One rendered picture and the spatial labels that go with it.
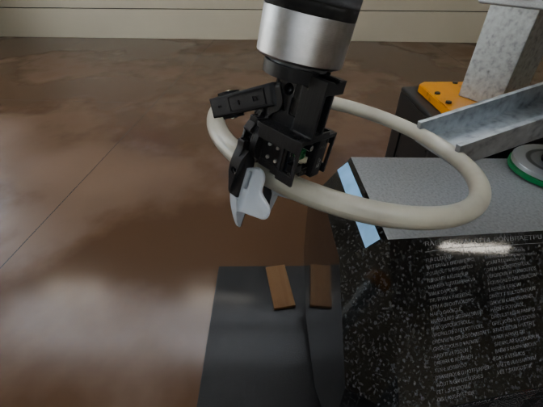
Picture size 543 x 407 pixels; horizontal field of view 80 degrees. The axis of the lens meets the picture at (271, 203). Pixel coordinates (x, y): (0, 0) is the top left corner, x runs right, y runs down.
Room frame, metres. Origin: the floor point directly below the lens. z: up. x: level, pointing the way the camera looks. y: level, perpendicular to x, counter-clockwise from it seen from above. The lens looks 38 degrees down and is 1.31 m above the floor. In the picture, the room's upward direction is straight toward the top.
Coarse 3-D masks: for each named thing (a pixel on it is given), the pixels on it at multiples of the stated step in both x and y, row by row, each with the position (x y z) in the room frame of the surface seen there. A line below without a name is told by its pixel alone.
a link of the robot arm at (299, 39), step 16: (272, 16) 0.33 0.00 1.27; (288, 16) 0.32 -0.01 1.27; (304, 16) 0.31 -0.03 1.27; (272, 32) 0.33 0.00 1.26; (288, 32) 0.32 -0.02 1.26; (304, 32) 0.31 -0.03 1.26; (320, 32) 0.31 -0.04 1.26; (336, 32) 0.32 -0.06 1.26; (352, 32) 0.34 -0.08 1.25; (272, 48) 0.32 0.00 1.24; (288, 48) 0.31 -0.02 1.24; (304, 48) 0.31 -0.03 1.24; (320, 48) 0.31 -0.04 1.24; (336, 48) 0.32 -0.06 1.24; (288, 64) 0.31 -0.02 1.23; (304, 64) 0.31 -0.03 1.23; (320, 64) 0.31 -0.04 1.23; (336, 64) 0.32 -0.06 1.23
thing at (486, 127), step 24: (504, 96) 0.71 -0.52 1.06; (528, 96) 0.74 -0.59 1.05; (432, 120) 0.65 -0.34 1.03; (456, 120) 0.67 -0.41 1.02; (480, 120) 0.70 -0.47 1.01; (504, 120) 0.68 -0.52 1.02; (528, 120) 0.60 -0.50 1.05; (456, 144) 0.62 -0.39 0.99; (480, 144) 0.56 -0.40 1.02; (504, 144) 0.58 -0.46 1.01
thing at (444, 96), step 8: (424, 88) 1.62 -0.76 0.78; (432, 88) 1.62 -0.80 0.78; (440, 88) 1.62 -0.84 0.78; (448, 88) 1.62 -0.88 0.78; (456, 88) 1.62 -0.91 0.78; (424, 96) 1.59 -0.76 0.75; (432, 96) 1.51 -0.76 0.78; (440, 96) 1.50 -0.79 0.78; (448, 96) 1.50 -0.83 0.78; (456, 96) 1.50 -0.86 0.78; (432, 104) 1.49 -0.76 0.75; (440, 104) 1.42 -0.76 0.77; (448, 104) 1.40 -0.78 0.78; (456, 104) 1.40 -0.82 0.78; (464, 104) 1.40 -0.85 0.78; (440, 112) 1.41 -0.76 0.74
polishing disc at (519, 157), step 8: (536, 144) 0.85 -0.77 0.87; (512, 152) 0.80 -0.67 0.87; (520, 152) 0.80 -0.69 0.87; (528, 152) 0.80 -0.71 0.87; (536, 152) 0.80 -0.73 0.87; (512, 160) 0.77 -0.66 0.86; (520, 160) 0.75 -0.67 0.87; (528, 160) 0.75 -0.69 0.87; (536, 160) 0.75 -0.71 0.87; (520, 168) 0.73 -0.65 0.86; (528, 168) 0.71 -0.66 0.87; (536, 168) 0.71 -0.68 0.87; (536, 176) 0.69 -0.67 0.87
